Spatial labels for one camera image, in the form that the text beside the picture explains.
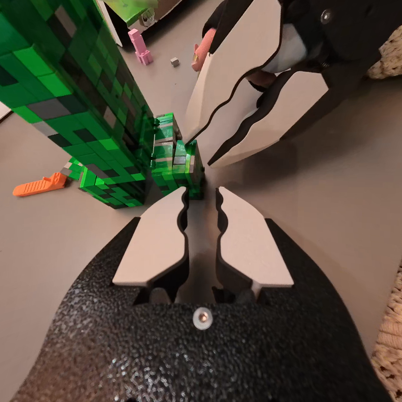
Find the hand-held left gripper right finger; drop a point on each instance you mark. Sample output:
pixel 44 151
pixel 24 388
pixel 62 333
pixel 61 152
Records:
pixel 254 251

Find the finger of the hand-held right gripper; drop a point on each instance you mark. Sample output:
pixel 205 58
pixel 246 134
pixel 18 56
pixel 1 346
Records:
pixel 232 56
pixel 276 119

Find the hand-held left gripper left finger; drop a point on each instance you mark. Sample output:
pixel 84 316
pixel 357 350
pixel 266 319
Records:
pixel 154 251

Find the green lego foot block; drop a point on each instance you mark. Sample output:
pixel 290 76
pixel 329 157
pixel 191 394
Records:
pixel 70 169
pixel 191 169

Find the green lego creeper figure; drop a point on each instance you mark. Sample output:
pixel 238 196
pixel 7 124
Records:
pixel 62 78

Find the small grey lego brick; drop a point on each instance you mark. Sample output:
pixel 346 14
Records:
pixel 175 62

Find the pink lego pig figure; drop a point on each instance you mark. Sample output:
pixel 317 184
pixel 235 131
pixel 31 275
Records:
pixel 141 50

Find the green lego baseplate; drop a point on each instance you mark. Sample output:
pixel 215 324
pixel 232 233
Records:
pixel 132 17

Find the orange lego brick separator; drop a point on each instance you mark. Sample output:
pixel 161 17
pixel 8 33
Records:
pixel 34 188

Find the person's right hand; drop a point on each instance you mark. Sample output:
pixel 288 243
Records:
pixel 262 80

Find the person's cream knit sweater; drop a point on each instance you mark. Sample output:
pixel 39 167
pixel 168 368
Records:
pixel 391 329

